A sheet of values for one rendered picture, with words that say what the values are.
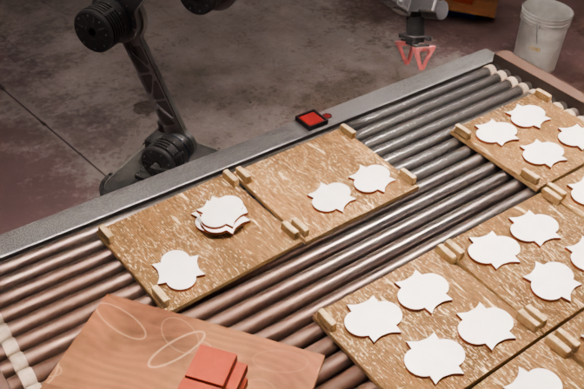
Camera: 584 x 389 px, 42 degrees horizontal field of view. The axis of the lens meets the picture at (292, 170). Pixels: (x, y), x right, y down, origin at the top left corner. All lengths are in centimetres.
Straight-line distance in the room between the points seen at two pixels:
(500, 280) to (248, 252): 64
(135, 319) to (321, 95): 281
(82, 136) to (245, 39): 134
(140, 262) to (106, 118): 226
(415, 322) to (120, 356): 68
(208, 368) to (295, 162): 106
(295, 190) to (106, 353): 78
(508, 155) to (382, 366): 92
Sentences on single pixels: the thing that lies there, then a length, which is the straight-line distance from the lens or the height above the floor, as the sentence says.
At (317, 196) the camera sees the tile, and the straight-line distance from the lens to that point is 212.
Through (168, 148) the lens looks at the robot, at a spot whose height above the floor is 41.
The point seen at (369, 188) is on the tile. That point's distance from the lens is 217.
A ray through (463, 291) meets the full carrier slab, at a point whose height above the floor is 94.
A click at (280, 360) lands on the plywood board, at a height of 104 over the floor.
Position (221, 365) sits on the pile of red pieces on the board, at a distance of 132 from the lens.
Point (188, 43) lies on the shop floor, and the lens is 480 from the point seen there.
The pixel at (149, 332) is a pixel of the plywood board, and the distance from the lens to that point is 167.
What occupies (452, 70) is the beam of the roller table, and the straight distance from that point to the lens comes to 284.
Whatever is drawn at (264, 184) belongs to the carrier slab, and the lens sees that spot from 217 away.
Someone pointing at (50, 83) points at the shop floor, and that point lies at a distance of 450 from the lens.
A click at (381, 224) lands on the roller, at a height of 91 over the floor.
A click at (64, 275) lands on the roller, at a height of 91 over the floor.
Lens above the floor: 231
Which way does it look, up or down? 38 degrees down
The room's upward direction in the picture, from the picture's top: 3 degrees clockwise
